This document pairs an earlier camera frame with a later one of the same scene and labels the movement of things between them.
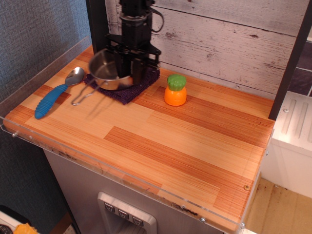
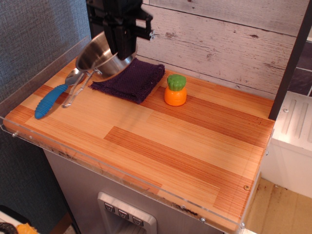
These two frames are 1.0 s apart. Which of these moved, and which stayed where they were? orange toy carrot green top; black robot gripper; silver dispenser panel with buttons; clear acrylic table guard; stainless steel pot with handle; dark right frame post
Moved: black robot gripper; stainless steel pot with handle
Stayed: dark right frame post; silver dispenser panel with buttons; clear acrylic table guard; orange toy carrot green top
